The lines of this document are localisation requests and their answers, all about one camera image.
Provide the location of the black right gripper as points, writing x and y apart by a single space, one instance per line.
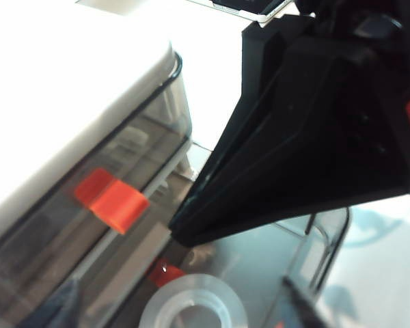
389 41

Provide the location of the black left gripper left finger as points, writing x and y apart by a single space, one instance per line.
66 307

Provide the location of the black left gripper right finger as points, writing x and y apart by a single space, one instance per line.
305 307

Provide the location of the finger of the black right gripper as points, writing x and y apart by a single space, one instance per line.
311 153
259 61

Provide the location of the transparent tape dark blue dispenser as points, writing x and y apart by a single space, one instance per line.
194 290

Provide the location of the smoky drawer at cabinet base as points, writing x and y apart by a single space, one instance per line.
165 275

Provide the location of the smoky drawer with cabinet lid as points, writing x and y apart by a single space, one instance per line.
114 203

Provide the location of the white edged flat tray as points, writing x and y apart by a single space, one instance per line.
246 5

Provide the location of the white drawer cabinet frame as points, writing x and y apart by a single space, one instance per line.
71 102

